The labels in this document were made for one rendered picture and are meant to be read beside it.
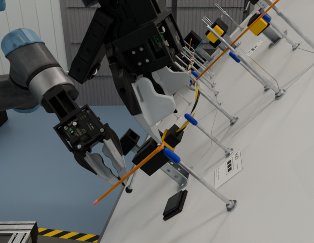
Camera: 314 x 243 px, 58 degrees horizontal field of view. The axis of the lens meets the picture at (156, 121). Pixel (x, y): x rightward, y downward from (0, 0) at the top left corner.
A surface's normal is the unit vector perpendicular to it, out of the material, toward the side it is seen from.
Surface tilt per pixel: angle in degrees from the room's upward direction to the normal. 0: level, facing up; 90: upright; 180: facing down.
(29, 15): 90
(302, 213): 50
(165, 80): 113
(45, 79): 56
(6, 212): 0
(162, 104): 85
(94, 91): 90
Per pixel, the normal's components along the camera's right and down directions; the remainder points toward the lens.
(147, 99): -0.42, 0.26
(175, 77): -0.11, 0.71
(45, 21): 0.01, 0.38
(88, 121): 0.03, -0.21
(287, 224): -0.76, -0.64
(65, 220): 0.00, -0.92
